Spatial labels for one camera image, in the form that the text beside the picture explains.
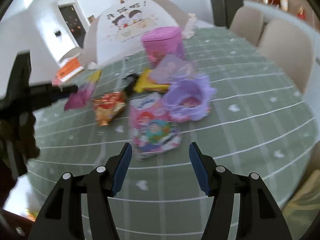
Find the middle beige chair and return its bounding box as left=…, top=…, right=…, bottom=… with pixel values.
left=258, top=18, right=314, bottom=94

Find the green checkered tablecloth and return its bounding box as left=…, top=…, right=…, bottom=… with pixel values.
left=28, top=28, right=318, bottom=239

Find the yellow snack bag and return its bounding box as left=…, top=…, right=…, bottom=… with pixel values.
left=133, top=69, right=170, bottom=93

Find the red chip bag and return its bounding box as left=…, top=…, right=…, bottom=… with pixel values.
left=92, top=92, right=127, bottom=126

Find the pink snack wrapper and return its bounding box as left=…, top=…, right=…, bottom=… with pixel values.
left=64, top=82, right=96, bottom=111

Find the pink toy bucket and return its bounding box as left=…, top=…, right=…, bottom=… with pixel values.
left=141, top=26, right=185, bottom=67

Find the far beige chair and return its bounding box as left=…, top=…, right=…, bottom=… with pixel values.
left=229, top=6, right=264, bottom=46

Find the mesh food cover tent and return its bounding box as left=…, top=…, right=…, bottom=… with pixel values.
left=82, top=0, right=197, bottom=66

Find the orange tissue box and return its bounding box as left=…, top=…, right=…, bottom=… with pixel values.
left=52, top=53, right=85, bottom=86

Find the beige chair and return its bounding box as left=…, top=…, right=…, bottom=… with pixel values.
left=229, top=6, right=264, bottom=46
left=258, top=18, right=314, bottom=94

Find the pink cartoon milk carton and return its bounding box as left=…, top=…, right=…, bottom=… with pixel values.
left=129, top=92, right=182, bottom=159

